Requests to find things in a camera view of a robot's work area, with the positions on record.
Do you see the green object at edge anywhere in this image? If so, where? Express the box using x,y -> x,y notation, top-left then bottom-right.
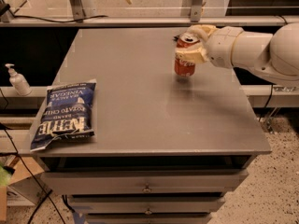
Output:
0,166 -> 15,187

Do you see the dark snack wrapper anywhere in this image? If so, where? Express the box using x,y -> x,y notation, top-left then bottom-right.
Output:
173,35 -> 179,41

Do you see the grey drawer cabinet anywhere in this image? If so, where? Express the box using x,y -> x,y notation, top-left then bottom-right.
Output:
29,27 -> 273,224

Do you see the white pump dispenser bottle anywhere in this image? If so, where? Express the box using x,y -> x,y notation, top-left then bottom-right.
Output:
5,63 -> 32,96

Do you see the cardboard box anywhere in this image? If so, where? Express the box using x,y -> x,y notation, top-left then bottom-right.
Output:
0,156 -> 44,221

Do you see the metal bracket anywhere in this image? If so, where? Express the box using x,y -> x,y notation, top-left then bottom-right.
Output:
190,0 -> 204,22
69,0 -> 85,20

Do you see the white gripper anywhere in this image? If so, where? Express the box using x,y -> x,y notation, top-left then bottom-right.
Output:
175,24 -> 244,69

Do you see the right metal bracket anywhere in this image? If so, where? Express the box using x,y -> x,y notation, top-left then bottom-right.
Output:
190,0 -> 204,22

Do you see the blue potato chip bag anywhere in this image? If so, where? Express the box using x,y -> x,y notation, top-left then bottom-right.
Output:
31,79 -> 96,151

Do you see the bottom grey drawer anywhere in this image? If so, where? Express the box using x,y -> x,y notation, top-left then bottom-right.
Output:
86,214 -> 212,224

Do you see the black cable on shelf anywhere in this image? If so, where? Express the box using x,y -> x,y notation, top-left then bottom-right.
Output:
13,14 -> 108,24

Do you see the grey drawer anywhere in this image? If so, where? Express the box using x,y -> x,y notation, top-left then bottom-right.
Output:
42,169 -> 249,195
68,195 -> 224,214
86,214 -> 212,224

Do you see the middle grey drawer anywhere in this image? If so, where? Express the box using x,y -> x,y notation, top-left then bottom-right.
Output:
68,195 -> 224,214

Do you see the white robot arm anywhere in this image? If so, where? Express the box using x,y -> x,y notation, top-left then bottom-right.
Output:
175,23 -> 299,87

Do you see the top grey drawer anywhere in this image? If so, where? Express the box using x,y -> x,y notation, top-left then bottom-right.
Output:
42,169 -> 249,195

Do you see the left metal bracket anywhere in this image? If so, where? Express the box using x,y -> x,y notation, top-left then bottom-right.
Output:
69,0 -> 85,20

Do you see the black cable lower left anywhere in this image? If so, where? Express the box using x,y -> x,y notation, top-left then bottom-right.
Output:
0,87 -> 67,224

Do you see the red coke can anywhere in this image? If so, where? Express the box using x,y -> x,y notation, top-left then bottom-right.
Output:
174,32 -> 200,77

